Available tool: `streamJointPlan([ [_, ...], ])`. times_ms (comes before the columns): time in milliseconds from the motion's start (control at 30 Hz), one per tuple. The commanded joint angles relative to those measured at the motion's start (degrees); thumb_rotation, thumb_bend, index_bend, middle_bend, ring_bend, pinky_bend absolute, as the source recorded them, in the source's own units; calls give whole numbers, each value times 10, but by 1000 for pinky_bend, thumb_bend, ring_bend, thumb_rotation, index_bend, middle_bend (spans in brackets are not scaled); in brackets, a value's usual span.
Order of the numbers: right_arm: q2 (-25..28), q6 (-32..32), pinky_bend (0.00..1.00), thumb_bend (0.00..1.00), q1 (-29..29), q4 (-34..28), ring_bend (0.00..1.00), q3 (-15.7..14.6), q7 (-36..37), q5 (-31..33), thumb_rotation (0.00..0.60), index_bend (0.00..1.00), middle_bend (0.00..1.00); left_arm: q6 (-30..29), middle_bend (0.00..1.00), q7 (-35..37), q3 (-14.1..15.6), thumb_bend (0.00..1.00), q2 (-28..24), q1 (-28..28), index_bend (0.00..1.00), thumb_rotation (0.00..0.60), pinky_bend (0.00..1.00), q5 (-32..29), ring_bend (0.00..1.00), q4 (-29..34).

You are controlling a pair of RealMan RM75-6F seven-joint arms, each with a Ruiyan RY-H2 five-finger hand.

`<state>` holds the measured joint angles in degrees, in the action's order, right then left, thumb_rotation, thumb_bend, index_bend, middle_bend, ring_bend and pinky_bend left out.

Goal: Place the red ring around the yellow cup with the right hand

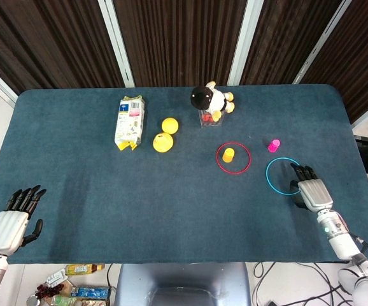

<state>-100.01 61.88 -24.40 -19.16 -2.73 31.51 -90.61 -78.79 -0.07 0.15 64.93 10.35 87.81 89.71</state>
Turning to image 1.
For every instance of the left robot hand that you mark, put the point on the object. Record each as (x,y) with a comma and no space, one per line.
(7,229)

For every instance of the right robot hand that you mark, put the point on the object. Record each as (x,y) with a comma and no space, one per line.
(314,194)

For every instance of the pink plastic cup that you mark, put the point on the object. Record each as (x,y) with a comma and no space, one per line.
(273,146)

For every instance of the white tagged packet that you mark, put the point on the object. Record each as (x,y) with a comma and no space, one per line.
(56,278)

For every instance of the dark red berry bunch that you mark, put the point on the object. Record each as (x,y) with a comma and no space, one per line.
(47,290)

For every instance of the green tea bottle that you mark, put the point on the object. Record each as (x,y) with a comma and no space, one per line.
(82,269)

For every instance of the pale green bottle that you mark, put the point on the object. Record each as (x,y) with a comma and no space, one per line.
(63,300)

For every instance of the yellow plastic cup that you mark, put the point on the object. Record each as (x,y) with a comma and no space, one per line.
(228,155)

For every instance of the blue snack packet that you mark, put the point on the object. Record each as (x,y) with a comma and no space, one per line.
(90,292)

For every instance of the golden snack packet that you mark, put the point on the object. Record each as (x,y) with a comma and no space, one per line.
(93,303)

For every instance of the clear plastic box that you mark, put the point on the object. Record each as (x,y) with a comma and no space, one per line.
(203,123)

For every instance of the red items inside clear box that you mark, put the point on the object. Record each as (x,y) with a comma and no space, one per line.
(207,117)

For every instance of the blue table cloth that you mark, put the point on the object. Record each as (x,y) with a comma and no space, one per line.
(139,207)

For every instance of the brown pleated curtain panel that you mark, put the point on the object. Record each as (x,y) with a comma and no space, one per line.
(362,54)
(282,35)
(181,38)
(44,41)

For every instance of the black and white plush toy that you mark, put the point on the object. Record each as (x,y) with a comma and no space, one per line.
(201,95)

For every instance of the grey robot torso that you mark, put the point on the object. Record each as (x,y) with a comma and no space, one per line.
(184,283)

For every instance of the yellow toy pear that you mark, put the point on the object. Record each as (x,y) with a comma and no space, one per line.
(163,143)

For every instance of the yellow toy ball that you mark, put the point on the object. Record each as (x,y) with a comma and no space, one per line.
(170,125)

